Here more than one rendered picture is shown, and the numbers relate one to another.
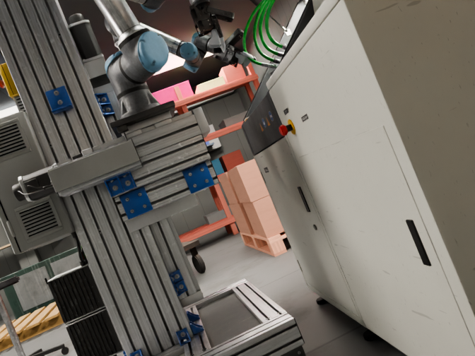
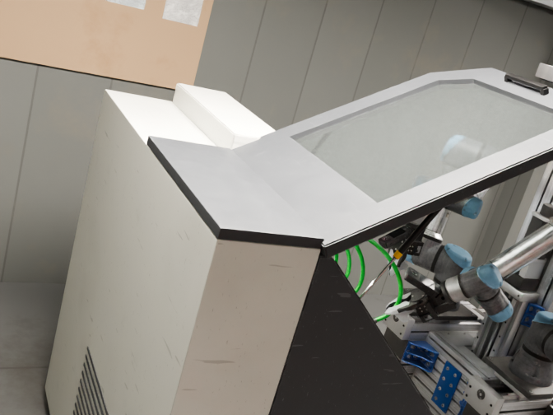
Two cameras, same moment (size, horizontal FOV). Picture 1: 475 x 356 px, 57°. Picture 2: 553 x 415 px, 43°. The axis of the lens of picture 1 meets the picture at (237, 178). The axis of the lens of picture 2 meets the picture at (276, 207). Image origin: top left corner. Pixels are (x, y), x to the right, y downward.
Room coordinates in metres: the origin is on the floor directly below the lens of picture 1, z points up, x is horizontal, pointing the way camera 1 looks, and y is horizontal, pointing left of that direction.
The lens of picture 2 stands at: (3.77, -1.40, 2.06)
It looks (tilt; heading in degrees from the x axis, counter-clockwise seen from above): 17 degrees down; 159
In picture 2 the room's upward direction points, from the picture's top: 16 degrees clockwise
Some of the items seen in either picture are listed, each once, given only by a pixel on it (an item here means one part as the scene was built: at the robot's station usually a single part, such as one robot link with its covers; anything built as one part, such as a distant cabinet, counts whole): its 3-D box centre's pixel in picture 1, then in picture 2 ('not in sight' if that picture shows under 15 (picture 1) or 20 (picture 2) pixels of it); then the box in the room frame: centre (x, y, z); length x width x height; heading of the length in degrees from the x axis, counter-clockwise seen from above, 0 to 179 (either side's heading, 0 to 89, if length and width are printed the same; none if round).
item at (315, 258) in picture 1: (298, 222); not in sight; (1.85, -0.17, 0.44); 0.65 x 0.02 x 0.68; 8
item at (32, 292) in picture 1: (80, 268); not in sight; (7.02, 2.87, 0.35); 1.76 x 1.65 x 0.70; 101
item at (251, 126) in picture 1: (264, 127); not in sight; (1.85, -0.18, 0.87); 0.62 x 0.04 x 0.16; 8
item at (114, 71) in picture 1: (126, 73); (453, 263); (1.54, 0.22, 1.20); 0.13 x 0.12 x 0.14; 46
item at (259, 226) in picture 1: (281, 193); not in sight; (4.34, -0.35, 0.41); 1.39 x 0.99 x 0.82; 6
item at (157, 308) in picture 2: not in sight; (140, 343); (1.60, -0.93, 0.75); 1.40 x 0.28 x 1.50; 8
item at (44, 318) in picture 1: (30, 324); not in sight; (5.11, 2.89, 0.07); 1.40 x 0.96 x 0.13; 12
